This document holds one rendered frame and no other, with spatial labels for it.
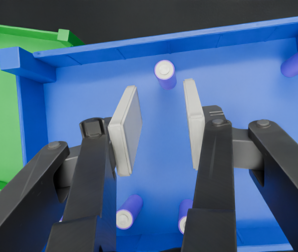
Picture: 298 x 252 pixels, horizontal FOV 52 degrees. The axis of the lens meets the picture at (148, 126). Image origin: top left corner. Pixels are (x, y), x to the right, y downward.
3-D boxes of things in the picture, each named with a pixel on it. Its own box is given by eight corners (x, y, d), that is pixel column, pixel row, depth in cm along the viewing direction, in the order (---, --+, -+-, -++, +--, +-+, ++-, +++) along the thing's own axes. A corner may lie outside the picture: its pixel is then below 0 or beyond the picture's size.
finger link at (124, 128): (131, 176, 16) (117, 178, 16) (142, 124, 22) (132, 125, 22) (121, 124, 15) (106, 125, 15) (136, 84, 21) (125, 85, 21)
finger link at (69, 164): (110, 184, 14) (48, 189, 14) (124, 137, 19) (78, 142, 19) (103, 156, 13) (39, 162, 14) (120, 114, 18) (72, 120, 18)
